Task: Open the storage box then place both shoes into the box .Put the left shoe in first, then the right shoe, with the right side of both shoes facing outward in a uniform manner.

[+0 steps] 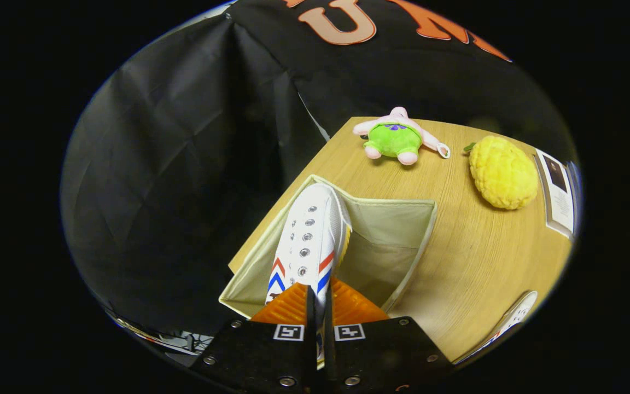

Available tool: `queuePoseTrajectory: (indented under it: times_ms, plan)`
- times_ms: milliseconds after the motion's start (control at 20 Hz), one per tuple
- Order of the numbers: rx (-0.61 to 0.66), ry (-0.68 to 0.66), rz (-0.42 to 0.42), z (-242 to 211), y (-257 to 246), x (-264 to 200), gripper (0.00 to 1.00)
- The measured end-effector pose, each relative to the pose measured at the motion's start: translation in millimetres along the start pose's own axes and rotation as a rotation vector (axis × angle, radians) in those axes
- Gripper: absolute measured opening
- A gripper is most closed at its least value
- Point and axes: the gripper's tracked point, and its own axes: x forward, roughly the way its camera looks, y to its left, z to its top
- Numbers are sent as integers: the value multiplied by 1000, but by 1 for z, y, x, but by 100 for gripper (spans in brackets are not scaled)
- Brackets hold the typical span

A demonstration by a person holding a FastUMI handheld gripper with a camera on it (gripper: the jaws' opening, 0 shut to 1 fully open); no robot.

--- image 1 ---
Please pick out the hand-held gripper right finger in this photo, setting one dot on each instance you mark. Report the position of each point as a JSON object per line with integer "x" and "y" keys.
{"x": 328, "y": 350}

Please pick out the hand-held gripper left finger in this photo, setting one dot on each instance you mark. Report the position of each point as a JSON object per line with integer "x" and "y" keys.
{"x": 310, "y": 339}

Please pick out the beige fabric storage box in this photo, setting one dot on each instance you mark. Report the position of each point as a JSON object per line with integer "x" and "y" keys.
{"x": 386, "y": 235}

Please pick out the pink and green plush toy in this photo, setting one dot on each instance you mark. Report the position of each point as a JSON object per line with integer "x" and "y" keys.
{"x": 394, "y": 139}

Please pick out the yellow plush toy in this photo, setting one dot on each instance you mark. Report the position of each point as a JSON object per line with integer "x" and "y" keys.
{"x": 503, "y": 172}

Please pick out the white book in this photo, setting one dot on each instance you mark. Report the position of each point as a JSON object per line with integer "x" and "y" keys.
{"x": 558, "y": 197}

